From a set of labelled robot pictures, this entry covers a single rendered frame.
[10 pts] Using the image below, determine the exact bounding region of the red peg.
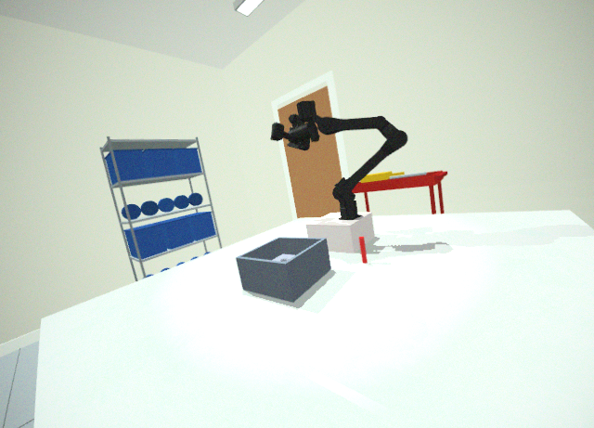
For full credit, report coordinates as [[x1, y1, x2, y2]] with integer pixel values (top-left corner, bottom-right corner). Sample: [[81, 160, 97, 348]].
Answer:
[[359, 237, 368, 264]]

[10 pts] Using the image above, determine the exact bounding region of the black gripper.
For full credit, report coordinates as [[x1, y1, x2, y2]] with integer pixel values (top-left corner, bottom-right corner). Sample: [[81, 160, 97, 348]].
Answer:
[[270, 122, 310, 150]]

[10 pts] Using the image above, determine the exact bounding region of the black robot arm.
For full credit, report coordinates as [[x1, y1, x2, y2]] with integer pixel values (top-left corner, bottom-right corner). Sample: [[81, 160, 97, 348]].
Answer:
[[289, 100, 408, 220]]

